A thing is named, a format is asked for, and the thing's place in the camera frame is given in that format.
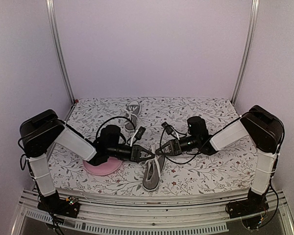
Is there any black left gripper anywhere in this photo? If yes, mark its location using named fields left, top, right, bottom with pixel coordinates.
left=107, top=144, right=155, bottom=163

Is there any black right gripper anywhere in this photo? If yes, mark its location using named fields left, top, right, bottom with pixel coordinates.
left=155, top=135, right=199, bottom=157

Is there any grey sneaker with red sole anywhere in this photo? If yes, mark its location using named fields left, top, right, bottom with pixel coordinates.
left=125, top=100, right=141, bottom=131

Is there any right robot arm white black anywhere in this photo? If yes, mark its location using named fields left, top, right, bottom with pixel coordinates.
left=156, top=105, right=285, bottom=218

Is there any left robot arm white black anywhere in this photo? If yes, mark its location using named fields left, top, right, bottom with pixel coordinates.
left=18, top=109, right=155, bottom=218

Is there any floral patterned table mat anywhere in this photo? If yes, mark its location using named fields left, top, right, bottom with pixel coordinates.
left=49, top=97, right=264, bottom=197

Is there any pink plastic plate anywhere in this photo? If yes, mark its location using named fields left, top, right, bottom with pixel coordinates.
left=83, top=157, right=123, bottom=176

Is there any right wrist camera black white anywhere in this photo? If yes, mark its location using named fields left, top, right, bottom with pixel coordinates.
left=161, top=122, right=180, bottom=140

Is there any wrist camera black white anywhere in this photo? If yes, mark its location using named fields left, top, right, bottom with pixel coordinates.
left=130, top=126, right=146, bottom=146
left=161, top=122, right=180, bottom=140

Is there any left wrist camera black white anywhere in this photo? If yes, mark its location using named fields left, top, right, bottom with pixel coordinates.
left=130, top=126, right=146, bottom=146

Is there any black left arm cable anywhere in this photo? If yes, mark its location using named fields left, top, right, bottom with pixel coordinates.
left=95, top=116, right=138, bottom=141

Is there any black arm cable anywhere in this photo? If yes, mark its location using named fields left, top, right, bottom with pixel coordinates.
left=95, top=116, right=138, bottom=141
left=162, top=126, right=206, bottom=165

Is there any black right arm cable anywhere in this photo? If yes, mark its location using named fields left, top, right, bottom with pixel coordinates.
left=162, top=126, right=206, bottom=165

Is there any aluminium front rail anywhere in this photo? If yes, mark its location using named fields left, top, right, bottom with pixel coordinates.
left=10, top=190, right=294, bottom=235

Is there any right aluminium frame post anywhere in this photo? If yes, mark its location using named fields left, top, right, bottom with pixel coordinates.
left=231, top=0, right=260, bottom=106

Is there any aluminium frame post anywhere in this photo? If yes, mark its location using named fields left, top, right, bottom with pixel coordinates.
left=231, top=0, right=260, bottom=106
left=46, top=0, right=75, bottom=105

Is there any left aluminium frame post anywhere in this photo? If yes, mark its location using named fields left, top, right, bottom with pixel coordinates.
left=46, top=0, right=75, bottom=105

